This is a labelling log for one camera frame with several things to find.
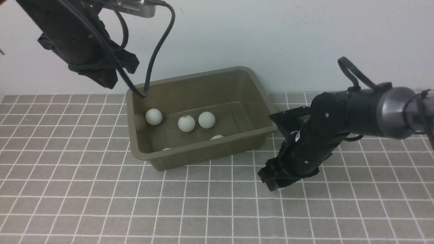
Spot olive green plastic bin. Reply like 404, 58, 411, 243
125, 66, 276, 171

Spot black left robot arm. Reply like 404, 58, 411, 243
18, 0, 139, 89

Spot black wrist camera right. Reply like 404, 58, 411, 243
268, 106, 310, 139

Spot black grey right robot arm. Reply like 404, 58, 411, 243
258, 87, 433, 191

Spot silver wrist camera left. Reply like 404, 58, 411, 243
103, 0, 156, 18

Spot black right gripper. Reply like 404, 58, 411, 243
258, 92, 348, 192

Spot grey white checked tablecloth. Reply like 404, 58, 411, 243
0, 95, 434, 244

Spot white ball printed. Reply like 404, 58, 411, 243
178, 115, 196, 133

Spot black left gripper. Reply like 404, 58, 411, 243
68, 20, 139, 89

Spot black cable loop right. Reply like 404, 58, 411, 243
337, 56, 394, 94

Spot black camera cable left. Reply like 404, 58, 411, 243
54, 0, 176, 99

